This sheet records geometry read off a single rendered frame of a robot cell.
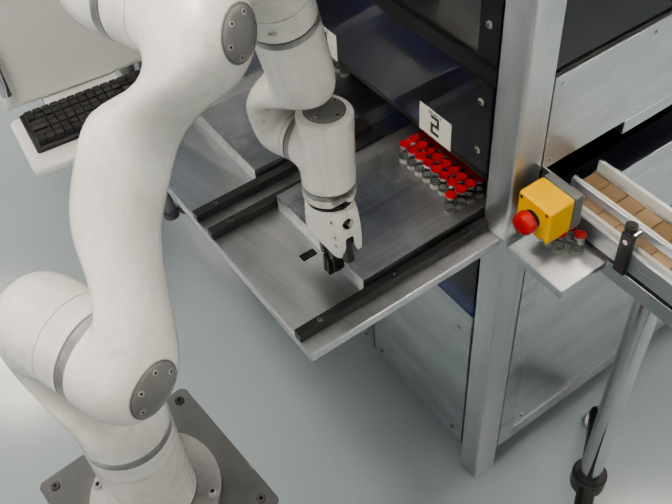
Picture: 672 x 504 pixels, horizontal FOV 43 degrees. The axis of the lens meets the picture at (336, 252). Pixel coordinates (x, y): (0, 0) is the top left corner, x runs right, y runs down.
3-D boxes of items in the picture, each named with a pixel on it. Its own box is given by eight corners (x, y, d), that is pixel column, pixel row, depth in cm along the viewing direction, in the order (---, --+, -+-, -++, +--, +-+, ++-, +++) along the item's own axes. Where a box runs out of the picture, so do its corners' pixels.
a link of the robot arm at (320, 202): (369, 183, 129) (369, 198, 131) (335, 153, 134) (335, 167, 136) (323, 207, 126) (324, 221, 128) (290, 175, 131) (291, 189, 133)
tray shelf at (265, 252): (313, 49, 194) (312, 42, 192) (531, 226, 154) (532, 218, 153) (122, 138, 177) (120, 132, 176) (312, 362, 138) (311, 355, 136)
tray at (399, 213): (420, 130, 170) (420, 116, 168) (512, 202, 156) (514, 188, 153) (278, 208, 158) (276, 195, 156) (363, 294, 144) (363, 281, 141)
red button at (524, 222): (525, 217, 140) (528, 200, 137) (543, 231, 138) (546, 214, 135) (508, 228, 139) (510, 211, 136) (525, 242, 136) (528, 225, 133)
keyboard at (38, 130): (183, 58, 204) (181, 49, 202) (207, 88, 196) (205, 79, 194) (20, 119, 193) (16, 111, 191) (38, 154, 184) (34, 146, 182)
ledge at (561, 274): (564, 217, 155) (565, 210, 154) (618, 259, 148) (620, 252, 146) (506, 253, 150) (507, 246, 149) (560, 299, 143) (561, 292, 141)
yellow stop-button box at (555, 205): (546, 201, 144) (551, 170, 139) (577, 226, 140) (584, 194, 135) (513, 222, 142) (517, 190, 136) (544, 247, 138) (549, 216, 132)
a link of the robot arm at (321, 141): (285, 182, 130) (335, 204, 126) (277, 112, 120) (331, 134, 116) (317, 151, 134) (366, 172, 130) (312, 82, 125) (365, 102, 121)
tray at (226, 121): (325, 52, 190) (324, 39, 187) (397, 110, 175) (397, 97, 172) (191, 115, 178) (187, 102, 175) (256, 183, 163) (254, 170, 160)
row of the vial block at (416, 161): (405, 155, 165) (405, 137, 162) (468, 206, 155) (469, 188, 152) (396, 160, 165) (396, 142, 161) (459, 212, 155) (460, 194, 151)
